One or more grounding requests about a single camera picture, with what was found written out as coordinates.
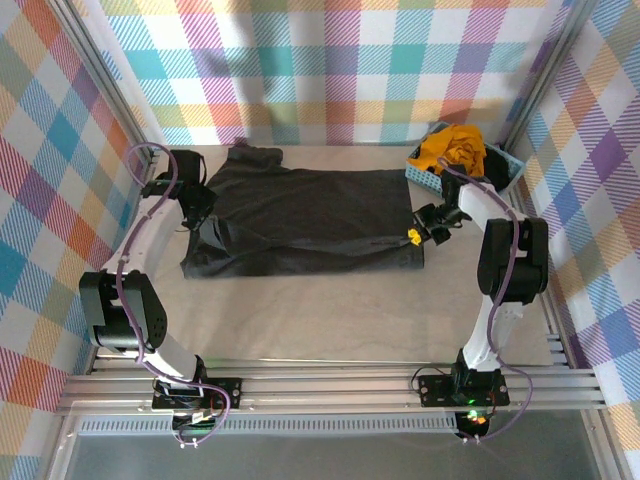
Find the mustard yellow t-shirt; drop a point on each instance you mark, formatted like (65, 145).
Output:
(452, 145)

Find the light blue perforated plastic basket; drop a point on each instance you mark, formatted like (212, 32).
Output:
(425, 177)

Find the aluminium frame post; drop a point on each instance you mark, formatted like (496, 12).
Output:
(545, 75)
(102, 75)

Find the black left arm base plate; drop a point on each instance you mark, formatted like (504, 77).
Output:
(227, 387)

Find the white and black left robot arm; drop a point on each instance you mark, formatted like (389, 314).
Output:
(150, 230)

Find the grey metal lower panel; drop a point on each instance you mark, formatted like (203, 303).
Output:
(325, 457)

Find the crumpled black t-shirt with label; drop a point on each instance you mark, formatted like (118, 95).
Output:
(497, 167)

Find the controller board with lit LEDs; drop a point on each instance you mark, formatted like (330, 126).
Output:
(474, 417)

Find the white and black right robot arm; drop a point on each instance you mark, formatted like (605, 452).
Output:
(510, 260)

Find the plaid backdrop cloth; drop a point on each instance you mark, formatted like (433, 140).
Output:
(600, 175)
(320, 65)
(40, 150)

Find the large black t-shirt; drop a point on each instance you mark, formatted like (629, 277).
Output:
(310, 220)

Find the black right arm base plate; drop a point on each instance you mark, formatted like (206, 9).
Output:
(435, 387)

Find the aluminium frame cross rail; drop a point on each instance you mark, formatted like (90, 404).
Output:
(325, 387)

